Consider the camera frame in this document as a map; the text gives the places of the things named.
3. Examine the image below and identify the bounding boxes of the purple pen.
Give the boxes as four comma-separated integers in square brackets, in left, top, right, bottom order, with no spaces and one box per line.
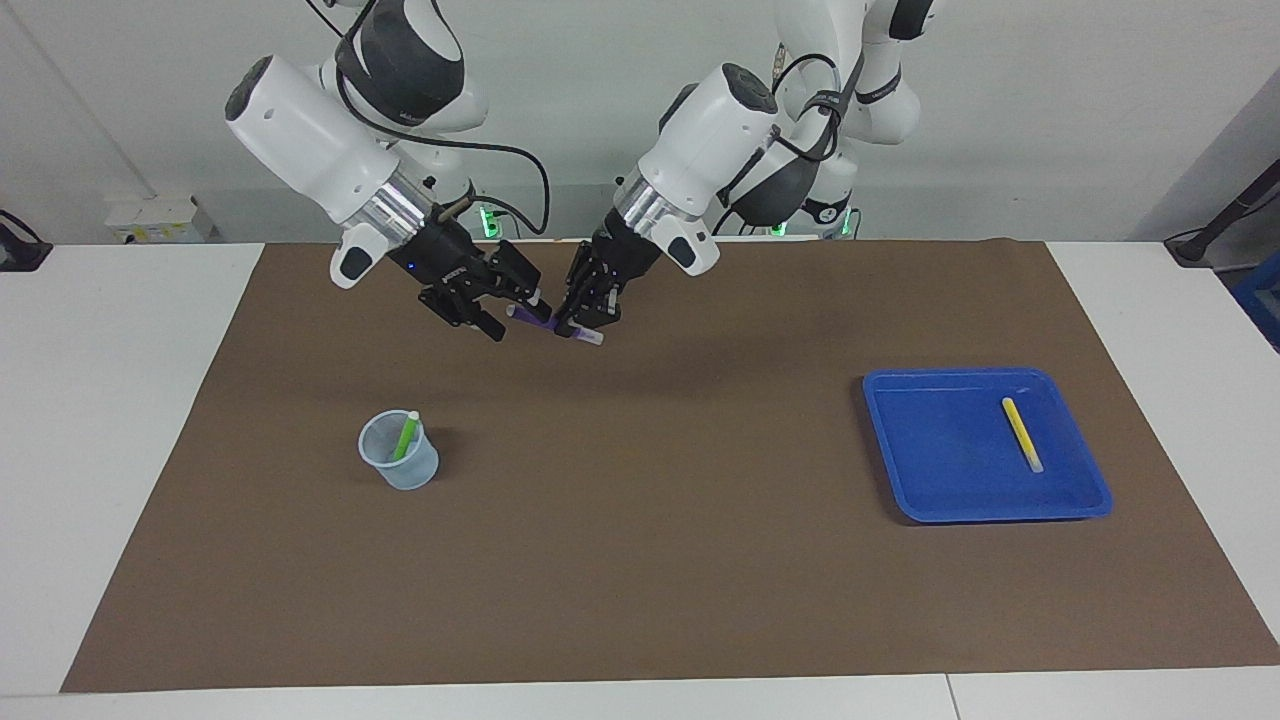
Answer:
[504,302,607,349]

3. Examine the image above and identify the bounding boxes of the translucent plastic cup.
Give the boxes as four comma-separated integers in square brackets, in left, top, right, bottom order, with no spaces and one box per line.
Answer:
[357,410,441,492]

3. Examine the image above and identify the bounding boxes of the brown table mat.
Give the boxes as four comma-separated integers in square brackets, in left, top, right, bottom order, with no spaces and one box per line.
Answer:
[60,236,1280,695]

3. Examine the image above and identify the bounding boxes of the blue plastic tray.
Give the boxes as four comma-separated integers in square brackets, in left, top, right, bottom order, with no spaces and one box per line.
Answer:
[861,366,1115,525]

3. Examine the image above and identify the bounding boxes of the yellow pen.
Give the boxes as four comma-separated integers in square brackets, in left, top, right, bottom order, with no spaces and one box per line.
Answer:
[1001,396,1046,475]

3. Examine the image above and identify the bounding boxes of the black stand foot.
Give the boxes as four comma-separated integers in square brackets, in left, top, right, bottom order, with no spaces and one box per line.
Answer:
[0,207,54,274]

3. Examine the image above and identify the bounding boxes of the black tripod stand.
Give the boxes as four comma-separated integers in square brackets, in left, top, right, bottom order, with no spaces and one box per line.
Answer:
[1164,158,1280,270]

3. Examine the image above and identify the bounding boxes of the blue crate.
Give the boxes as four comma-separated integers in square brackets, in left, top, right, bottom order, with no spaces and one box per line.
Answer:
[1227,268,1280,353]

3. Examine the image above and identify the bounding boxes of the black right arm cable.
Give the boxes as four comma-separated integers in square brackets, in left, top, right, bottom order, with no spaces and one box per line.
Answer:
[304,0,552,238]

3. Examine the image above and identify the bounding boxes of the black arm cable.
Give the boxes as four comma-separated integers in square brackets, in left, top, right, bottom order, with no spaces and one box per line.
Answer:
[304,0,552,238]
[718,53,863,213]

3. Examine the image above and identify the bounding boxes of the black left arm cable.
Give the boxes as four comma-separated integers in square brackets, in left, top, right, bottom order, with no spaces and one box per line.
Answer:
[718,53,863,213]

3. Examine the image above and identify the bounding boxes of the white wall box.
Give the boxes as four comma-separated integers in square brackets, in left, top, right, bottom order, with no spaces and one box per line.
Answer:
[104,194,217,245]

